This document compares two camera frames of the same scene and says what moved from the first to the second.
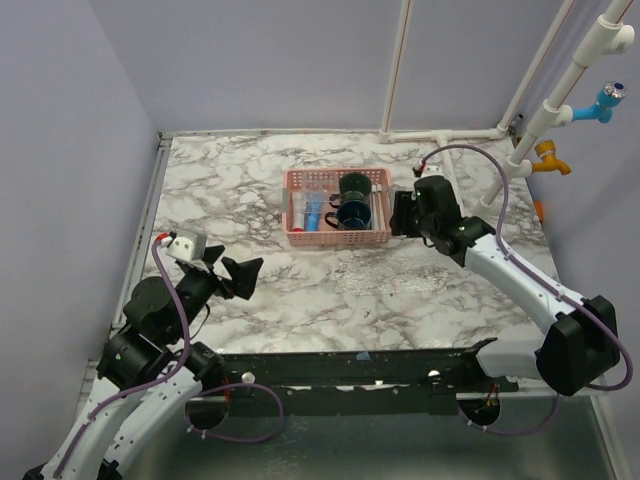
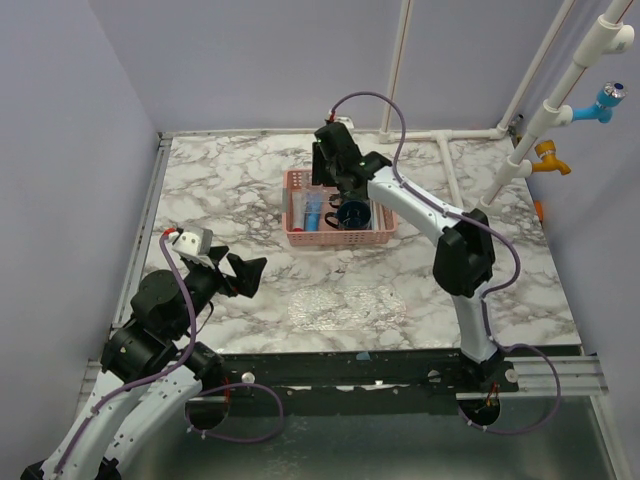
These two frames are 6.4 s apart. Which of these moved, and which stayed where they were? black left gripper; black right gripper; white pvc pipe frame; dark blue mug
Moved: black right gripper
Stayed: black left gripper; white pvc pipe frame; dark blue mug
